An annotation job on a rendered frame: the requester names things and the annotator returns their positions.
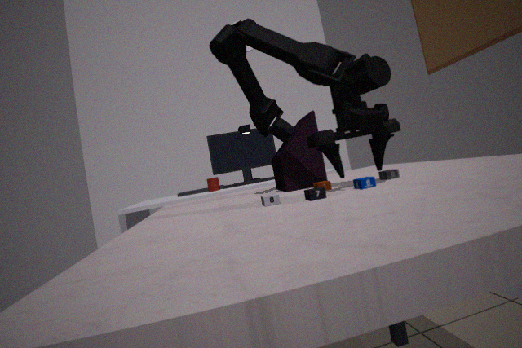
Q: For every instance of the blue block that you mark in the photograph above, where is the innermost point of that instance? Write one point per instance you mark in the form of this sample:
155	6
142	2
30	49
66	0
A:
364	183

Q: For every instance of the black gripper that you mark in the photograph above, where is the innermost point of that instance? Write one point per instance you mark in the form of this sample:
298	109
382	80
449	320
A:
325	139

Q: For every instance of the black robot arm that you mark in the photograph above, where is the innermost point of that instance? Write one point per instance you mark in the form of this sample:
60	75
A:
312	61

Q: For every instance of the orange block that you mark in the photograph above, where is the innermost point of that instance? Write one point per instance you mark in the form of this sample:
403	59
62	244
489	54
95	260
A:
325	184

